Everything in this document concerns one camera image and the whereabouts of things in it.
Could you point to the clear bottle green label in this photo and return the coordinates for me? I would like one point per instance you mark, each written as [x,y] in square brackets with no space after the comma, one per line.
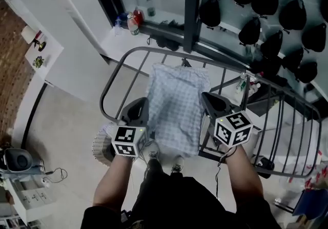
[133,25]

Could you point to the grey metal drying rack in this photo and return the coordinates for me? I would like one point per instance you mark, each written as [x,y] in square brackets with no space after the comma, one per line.
[148,48]

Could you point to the white black small appliance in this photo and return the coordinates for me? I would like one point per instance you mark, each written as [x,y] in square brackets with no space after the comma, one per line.
[265,166]

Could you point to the white shade table lamp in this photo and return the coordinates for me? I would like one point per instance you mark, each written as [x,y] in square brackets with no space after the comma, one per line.
[28,33]

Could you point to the person's left shoe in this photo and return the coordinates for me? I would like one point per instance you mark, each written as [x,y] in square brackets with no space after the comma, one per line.
[153,149]

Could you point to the white power strip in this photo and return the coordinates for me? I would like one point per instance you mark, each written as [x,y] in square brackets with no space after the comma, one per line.
[46,183]

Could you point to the black window frame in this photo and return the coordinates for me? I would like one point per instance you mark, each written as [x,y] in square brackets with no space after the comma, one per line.
[191,5]

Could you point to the person's shoe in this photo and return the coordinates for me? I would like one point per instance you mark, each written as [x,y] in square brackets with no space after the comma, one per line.
[153,149]
[177,165]

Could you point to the red book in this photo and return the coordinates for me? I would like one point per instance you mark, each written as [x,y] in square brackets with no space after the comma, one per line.
[38,35]

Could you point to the white shelf cabinet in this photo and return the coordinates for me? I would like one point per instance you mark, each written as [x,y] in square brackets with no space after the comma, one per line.
[71,30]

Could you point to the clear plastic bag red print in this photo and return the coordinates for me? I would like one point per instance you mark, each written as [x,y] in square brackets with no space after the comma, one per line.
[299,176]

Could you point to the blue checkered clothes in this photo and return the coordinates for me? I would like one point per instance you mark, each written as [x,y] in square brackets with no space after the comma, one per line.
[176,105]

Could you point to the blue plastic bottle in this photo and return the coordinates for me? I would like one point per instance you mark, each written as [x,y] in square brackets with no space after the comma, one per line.
[118,24]

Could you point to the person's left forearm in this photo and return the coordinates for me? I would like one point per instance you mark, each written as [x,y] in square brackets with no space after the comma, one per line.
[115,184]

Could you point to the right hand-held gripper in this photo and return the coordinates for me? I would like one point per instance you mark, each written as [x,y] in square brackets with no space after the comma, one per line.
[232,130]

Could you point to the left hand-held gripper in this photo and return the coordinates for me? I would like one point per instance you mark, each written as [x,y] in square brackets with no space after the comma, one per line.
[128,141]

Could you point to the white woven laundry basket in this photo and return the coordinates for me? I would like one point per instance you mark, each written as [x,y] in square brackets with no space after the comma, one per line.
[101,146]

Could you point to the red plastic bottle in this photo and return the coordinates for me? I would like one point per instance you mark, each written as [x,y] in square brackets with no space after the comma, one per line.
[139,18]

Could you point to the small green jar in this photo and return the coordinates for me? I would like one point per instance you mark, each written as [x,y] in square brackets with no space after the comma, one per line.
[151,11]

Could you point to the black wrist band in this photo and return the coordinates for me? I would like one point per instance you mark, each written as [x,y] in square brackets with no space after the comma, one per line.
[230,152]

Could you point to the dark grey box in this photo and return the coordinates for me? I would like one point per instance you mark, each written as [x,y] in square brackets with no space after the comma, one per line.
[261,105]

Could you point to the blue box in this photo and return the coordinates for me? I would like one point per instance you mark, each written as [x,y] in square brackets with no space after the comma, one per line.
[311,202]

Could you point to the person's black clothing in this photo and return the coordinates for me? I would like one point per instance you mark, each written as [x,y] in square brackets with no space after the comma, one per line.
[179,202]

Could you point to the small potted plant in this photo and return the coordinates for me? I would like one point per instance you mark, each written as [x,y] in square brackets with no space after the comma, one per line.
[38,62]

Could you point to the person's right forearm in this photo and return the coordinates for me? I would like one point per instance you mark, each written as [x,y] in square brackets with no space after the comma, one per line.
[243,179]

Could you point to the person's right shoe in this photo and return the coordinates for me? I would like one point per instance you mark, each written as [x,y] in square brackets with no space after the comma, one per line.
[177,165]

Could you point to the white drawer desk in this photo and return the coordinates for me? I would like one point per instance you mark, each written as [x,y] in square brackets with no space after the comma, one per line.
[28,199]

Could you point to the black belt device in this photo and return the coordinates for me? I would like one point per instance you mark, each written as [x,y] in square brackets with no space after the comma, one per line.
[125,216]

